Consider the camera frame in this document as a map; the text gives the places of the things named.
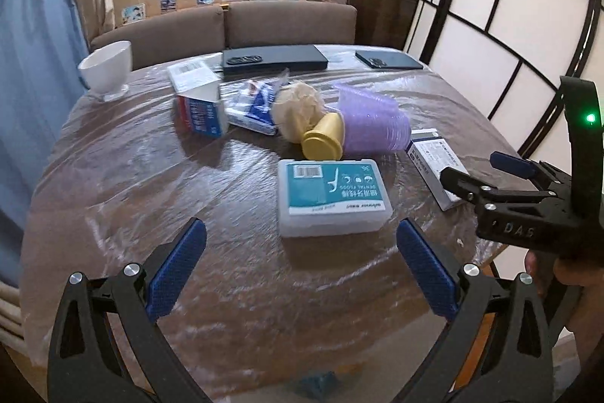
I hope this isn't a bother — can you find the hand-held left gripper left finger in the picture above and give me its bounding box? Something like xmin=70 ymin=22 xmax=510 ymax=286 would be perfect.
xmin=47 ymin=216 xmax=222 ymax=403

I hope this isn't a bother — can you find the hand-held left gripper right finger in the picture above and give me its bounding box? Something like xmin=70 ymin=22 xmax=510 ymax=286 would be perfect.
xmin=395 ymin=218 xmax=555 ymax=403

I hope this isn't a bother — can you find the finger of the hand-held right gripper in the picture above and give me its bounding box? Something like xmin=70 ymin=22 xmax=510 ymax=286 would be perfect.
xmin=440 ymin=166 xmax=544 ymax=210
xmin=490 ymin=151 xmax=574 ymax=196

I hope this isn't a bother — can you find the white and purple medicine box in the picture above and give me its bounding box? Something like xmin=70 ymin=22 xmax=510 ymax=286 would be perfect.
xmin=406 ymin=128 xmax=470 ymax=211

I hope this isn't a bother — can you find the stack of purple plastic cups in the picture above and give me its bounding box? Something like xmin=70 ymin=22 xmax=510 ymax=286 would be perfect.
xmin=330 ymin=83 xmax=412 ymax=153

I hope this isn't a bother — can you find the clear teal-label floss box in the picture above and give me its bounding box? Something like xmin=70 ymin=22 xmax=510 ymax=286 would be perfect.
xmin=277 ymin=158 xmax=393 ymax=238

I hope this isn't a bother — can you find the small yellow cup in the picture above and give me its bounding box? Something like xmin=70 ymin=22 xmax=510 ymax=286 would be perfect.
xmin=302 ymin=113 xmax=345 ymax=161

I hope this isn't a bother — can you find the white and blue carton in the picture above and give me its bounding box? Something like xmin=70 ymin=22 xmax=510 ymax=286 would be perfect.
xmin=167 ymin=58 xmax=230 ymax=139

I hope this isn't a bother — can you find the beige paper ball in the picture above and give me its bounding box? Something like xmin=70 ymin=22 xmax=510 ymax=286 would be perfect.
xmin=274 ymin=82 xmax=327 ymax=144

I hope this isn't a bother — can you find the person's right hand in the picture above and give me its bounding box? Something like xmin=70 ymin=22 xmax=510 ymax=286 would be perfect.
xmin=524 ymin=249 xmax=604 ymax=333

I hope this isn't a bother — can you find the dark blue smartphone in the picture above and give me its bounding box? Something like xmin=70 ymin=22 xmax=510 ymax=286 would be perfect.
xmin=355 ymin=50 xmax=424 ymax=69

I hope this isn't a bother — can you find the small blue object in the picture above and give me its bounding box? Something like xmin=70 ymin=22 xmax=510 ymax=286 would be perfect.
xmin=295 ymin=372 xmax=341 ymax=401

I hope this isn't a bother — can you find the beige ribbed furniture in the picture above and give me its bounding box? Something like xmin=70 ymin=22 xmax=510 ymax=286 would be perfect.
xmin=0 ymin=280 xmax=24 ymax=347

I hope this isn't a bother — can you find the blue and white tissue packet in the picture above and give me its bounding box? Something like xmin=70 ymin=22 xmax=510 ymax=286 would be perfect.
xmin=222 ymin=70 xmax=291 ymax=136

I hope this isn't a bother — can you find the black tablet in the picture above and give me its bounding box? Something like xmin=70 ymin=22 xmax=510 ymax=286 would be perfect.
xmin=222 ymin=45 xmax=328 ymax=76

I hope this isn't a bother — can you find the white footed bowl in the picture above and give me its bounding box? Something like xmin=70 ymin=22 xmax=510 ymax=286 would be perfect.
xmin=78 ymin=40 xmax=133 ymax=102

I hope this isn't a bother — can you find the brown sofa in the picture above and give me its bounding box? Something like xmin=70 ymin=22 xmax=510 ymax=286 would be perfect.
xmin=89 ymin=1 xmax=358 ymax=71

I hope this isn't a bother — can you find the blue curtain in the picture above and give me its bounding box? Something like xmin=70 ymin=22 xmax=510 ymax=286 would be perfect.
xmin=0 ymin=0 xmax=90 ymax=290

